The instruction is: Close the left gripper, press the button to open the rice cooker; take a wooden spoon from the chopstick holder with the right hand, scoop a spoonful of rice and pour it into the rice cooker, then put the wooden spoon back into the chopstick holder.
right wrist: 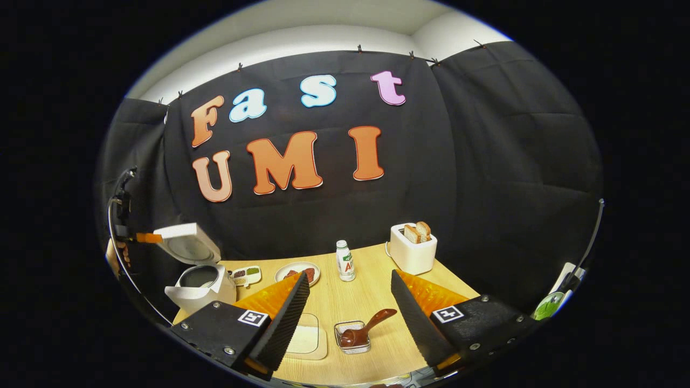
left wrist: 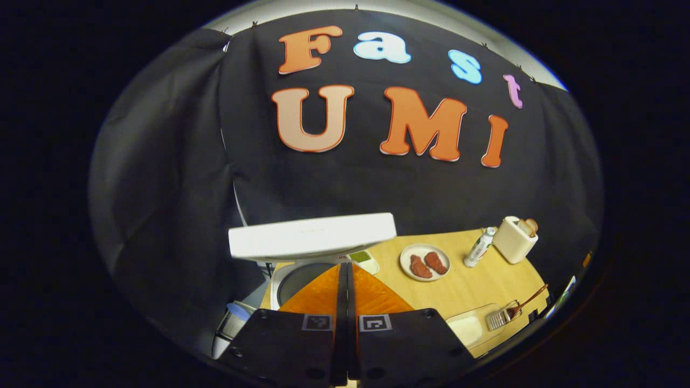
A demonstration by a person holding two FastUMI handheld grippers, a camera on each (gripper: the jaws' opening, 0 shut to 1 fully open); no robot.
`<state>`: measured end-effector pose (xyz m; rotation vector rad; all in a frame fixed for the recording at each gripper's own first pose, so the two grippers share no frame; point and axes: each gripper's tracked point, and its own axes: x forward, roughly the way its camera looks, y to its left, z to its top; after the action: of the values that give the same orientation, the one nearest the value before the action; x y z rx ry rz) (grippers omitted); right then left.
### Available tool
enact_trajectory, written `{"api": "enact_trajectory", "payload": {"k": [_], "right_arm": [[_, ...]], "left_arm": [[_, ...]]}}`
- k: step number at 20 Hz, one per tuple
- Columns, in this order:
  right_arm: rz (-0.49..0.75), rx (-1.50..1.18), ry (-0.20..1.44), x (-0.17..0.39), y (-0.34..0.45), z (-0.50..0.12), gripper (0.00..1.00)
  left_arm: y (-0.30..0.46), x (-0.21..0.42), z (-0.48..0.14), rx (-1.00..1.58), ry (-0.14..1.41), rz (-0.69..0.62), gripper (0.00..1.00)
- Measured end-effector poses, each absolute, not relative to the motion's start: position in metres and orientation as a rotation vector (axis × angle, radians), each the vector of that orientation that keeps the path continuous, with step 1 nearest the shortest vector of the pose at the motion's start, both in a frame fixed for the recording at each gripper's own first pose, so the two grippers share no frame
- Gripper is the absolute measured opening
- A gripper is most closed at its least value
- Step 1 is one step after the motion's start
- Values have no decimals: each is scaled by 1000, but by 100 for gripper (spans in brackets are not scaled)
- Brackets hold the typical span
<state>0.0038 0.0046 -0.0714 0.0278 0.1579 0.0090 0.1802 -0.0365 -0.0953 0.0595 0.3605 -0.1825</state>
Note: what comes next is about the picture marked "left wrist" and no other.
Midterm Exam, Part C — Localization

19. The red meat piece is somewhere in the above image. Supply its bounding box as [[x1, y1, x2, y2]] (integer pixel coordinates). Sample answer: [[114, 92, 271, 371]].
[[424, 251, 449, 275], [410, 254, 433, 280]]

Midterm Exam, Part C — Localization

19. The metal skimmer brown handle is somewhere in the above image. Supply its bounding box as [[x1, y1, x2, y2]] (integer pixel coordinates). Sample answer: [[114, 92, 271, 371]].
[[486, 284, 549, 331]]

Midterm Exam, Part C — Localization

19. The white rice cooker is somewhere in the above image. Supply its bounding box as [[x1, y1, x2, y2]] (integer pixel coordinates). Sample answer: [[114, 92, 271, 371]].
[[228, 212, 398, 312]]

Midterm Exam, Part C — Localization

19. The white round plate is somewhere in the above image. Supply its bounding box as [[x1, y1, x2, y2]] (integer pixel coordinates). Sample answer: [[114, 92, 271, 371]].
[[399, 244, 451, 282]]

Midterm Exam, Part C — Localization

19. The white bottle green label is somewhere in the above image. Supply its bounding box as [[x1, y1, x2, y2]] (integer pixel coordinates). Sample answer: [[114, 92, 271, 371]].
[[464, 226, 498, 268]]

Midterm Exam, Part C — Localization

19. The clear plastic rice box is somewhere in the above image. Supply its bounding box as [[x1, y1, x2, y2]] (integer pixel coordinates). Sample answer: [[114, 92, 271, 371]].
[[445, 303, 518, 351]]

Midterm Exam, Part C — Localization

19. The cream chopstick holder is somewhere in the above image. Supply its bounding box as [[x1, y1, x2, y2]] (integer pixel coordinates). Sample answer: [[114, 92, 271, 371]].
[[493, 216, 540, 265]]

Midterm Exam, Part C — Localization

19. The black backdrop cloth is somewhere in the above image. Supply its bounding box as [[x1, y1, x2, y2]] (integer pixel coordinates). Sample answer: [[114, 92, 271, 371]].
[[89, 8, 604, 356]]

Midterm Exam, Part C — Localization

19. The white rice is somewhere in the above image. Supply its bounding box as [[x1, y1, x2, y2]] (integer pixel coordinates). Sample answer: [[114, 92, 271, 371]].
[[450, 315, 484, 349]]

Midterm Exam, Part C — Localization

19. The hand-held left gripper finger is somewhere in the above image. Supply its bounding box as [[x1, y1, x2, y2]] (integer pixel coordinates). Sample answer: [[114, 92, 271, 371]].
[[218, 263, 348, 388], [348, 263, 478, 386]]

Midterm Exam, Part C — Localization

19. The small white dish green filling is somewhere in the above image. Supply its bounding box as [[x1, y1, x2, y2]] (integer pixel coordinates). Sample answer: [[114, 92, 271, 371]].
[[349, 250, 380, 275]]

